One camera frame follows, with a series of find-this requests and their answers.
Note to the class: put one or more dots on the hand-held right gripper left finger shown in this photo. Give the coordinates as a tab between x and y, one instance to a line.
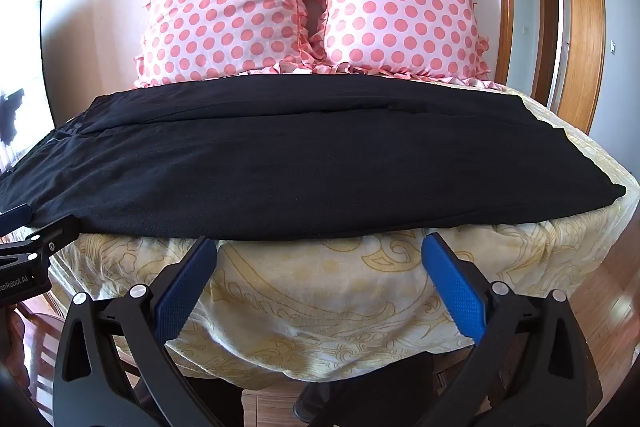
182	289

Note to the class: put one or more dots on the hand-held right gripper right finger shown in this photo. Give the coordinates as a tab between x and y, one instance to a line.
452	287

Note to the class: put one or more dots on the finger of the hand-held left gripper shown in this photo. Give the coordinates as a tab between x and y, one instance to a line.
15	216
57	232

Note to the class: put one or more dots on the black pants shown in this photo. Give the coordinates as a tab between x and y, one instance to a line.
310	157

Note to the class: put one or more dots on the wooden chair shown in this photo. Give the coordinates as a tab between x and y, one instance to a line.
42	347

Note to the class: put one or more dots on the yellow patterned bedspread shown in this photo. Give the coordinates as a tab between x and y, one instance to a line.
325	307

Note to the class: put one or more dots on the dark wooden door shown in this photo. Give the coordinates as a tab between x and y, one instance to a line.
545	32

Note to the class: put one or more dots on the pink polka dot pillow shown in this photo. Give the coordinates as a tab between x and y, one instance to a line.
400	2
225	7

